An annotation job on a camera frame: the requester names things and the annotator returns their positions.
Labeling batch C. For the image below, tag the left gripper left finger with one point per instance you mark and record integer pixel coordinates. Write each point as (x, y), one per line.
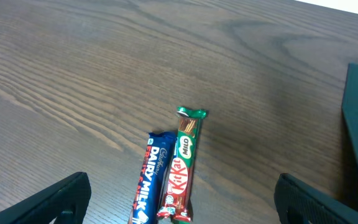
(63, 202)

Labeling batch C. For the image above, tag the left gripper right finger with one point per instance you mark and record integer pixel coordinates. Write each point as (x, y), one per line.
(298, 202)

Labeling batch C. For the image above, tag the blue Dairy Milk bar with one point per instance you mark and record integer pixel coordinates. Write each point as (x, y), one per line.
(157, 157)

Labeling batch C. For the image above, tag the red green KitKat bar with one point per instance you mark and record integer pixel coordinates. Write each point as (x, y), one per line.
(177, 190)

